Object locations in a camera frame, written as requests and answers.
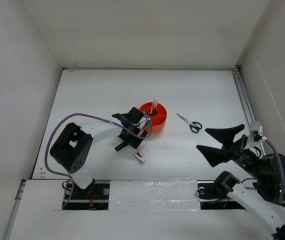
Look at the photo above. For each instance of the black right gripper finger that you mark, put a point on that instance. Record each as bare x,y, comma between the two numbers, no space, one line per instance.
216,156
225,136

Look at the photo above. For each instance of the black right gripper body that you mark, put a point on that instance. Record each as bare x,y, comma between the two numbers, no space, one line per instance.
247,159

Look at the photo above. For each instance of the orange round desk organizer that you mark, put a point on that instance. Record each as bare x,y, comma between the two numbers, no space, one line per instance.
158,122

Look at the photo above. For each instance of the pink highlighter marker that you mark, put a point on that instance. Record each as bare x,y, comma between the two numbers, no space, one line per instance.
121,146

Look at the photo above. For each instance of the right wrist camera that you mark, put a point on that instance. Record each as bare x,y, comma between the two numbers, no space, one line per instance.
255,131

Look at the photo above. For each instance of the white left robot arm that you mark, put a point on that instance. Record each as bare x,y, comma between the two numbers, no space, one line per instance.
72,146

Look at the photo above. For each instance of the black handled scissors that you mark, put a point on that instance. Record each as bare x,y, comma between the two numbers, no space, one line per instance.
194,126

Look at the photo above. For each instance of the pink gel pen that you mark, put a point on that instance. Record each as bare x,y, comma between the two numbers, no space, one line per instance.
153,107

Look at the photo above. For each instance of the aluminium rail right side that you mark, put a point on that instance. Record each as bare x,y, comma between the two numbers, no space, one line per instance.
245,103

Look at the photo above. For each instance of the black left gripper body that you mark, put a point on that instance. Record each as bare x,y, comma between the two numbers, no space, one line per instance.
135,130

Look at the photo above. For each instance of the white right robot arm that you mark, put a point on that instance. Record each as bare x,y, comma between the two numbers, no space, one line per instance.
270,185

